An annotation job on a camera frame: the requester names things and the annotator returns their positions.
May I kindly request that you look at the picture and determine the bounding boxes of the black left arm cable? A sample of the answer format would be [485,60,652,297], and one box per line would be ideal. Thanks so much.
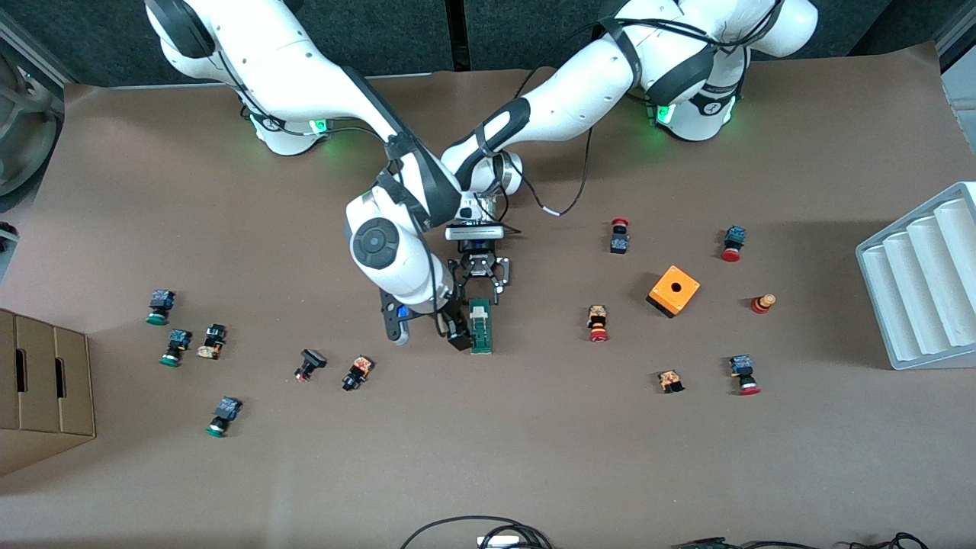
[518,69,597,219]

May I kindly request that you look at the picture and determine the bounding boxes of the orange button enclosure box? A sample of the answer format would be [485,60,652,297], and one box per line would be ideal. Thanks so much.
[646,265,702,319]

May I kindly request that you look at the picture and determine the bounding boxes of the black square push button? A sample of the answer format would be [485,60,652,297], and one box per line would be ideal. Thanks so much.
[294,348,329,383]

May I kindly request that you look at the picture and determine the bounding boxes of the black cream selector switch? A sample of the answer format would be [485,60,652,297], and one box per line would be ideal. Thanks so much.
[196,323,227,361]

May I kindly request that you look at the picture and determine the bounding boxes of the grey round machine base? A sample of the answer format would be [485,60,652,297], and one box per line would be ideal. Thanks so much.
[0,53,66,201]

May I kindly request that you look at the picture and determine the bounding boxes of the aluminium frame bar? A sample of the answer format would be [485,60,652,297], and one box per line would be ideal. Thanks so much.
[0,11,77,86]
[936,19,976,77]

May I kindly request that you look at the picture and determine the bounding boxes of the brown cardboard box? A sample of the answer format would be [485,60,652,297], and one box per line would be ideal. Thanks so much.
[0,307,98,477]

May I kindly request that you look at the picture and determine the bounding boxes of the black thin cables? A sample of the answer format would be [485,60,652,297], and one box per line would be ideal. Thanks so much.
[671,532,931,549]

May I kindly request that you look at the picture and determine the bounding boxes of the black divider post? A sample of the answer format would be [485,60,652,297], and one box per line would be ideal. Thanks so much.
[446,0,470,72]

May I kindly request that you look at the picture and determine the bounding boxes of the black looped cable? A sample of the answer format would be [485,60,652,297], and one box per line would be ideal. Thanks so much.
[400,516,554,549]

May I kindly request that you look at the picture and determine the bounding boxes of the green push button blue block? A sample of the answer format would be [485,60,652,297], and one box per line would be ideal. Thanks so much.
[146,289,178,326]
[159,329,193,368]
[204,396,243,438]

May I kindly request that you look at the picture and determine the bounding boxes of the white ridged plastic tray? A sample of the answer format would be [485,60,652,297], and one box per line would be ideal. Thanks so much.
[854,181,976,372]

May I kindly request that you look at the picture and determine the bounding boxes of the black switch orange block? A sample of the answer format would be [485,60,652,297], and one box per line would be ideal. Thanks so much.
[341,355,375,393]

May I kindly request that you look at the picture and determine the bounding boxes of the green load switch white lever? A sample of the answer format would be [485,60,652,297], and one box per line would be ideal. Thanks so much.
[468,297,495,355]

